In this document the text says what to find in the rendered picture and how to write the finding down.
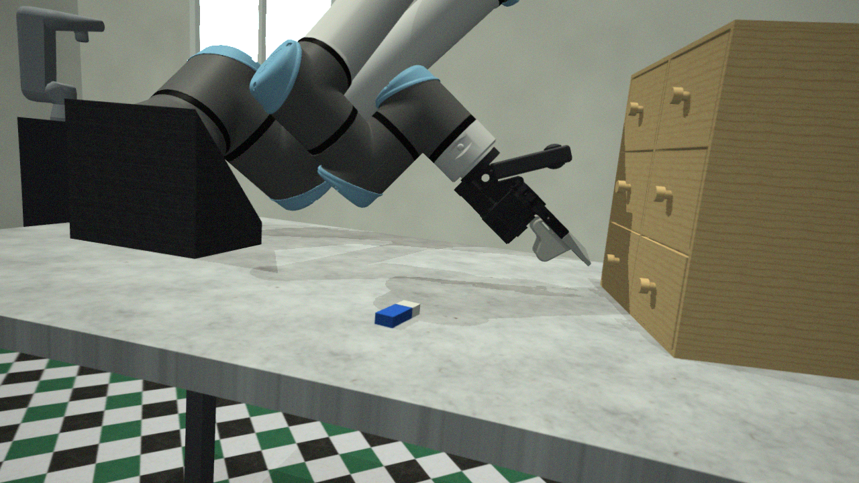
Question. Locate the brown wooden chest of drawers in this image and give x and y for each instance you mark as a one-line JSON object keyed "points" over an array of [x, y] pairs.
{"points": [[772, 277]]}

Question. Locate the blue and white eraser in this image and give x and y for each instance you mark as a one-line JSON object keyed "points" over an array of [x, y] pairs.
{"points": [[397, 314]]}

